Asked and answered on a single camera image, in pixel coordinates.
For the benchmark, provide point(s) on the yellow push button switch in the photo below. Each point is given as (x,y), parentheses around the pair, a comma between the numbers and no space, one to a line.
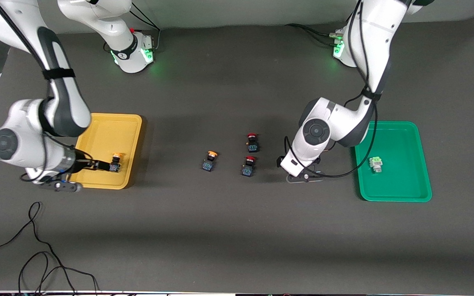
(208,164)
(117,156)

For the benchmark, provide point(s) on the green button light green base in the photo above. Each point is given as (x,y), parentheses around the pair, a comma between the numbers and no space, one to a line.
(376,163)

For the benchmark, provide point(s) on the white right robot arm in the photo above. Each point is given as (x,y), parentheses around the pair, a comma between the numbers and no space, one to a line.
(64,111)

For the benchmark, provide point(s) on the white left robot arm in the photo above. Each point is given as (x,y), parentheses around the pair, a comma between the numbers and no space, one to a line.
(344,123)

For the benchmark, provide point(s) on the yellow plastic tray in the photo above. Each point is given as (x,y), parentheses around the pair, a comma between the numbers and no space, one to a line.
(109,135)

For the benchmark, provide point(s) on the green plastic tray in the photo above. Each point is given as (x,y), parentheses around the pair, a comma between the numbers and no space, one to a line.
(401,172)

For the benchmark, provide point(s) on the red push button switch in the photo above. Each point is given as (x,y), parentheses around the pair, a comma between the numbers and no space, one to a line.
(252,146)
(248,169)

